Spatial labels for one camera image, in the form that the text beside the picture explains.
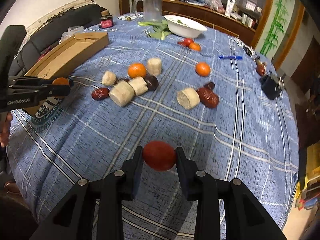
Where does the small red tomato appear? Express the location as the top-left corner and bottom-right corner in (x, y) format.
(183, 38), (194, 47)

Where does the orange tangerine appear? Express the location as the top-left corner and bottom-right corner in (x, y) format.
(195, 62), (210, 77)
(127, 62), (147, 79)
(52, 77), (69, 86)

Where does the green leafy vegetable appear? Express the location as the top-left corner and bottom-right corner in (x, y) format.
(138, 20), (171, 40)

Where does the clear plastic bag on sofa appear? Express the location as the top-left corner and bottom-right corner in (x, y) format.
(60, 25), (84, 43)

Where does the small red jujube by tomatoes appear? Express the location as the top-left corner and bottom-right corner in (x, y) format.
(177, 41), (187, 47)

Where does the dark jar with pink label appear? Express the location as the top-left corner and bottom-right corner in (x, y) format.
(100, 10), (114, 29)

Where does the small orange tomato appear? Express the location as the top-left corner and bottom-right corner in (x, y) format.
(189, 42), (201, 51)

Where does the blue plaid tablecloth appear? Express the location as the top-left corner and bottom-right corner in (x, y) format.
(7, 20), (298, 229)

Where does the wooden cabinet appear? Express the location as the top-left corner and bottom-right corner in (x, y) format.
(119, 0), (273, 47)

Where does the plastic bag on cabinet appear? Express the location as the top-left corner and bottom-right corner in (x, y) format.
(200, 0), (225, 14)

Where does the dark purple passion fruit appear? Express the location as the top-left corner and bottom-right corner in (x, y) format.
(144, 75), (159, 91)

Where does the brown cardboard box tray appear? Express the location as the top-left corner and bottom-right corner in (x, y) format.
(24, 31), (110, 117)

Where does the clear glass pitcher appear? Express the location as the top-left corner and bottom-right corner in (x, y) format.
(132, 0), (162, 22)

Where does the large red tomato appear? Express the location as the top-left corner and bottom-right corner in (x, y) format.
(143, 141), (176, 172)

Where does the black leather sofa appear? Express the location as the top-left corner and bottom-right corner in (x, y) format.
(9, 4), (105, 76)

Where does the person's left hand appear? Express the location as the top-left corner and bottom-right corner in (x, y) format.
(1, 112), (13, 148)

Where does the white box on cabinet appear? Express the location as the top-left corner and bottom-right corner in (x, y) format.
(225, 0), (235, 17)

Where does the beige cut piece large front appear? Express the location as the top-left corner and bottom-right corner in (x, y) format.
(109, 81), (135, 107)

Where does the dark round fruit right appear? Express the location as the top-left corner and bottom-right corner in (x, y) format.
(203, 81), (215, 90)

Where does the white bowl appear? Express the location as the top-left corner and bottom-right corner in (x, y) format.
(164, 15), (207, 38)

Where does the blue marker pen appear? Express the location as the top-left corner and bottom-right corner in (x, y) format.
(219, 55), (243, 60)

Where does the large red jujube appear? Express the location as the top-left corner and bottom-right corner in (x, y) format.
(196, 87), (219, 108)

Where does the black pouch with keys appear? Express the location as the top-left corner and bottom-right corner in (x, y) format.
(260, 72), (284, 100)

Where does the brown figurine keychain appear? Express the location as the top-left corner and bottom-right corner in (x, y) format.
(254, 57), (266, 77)

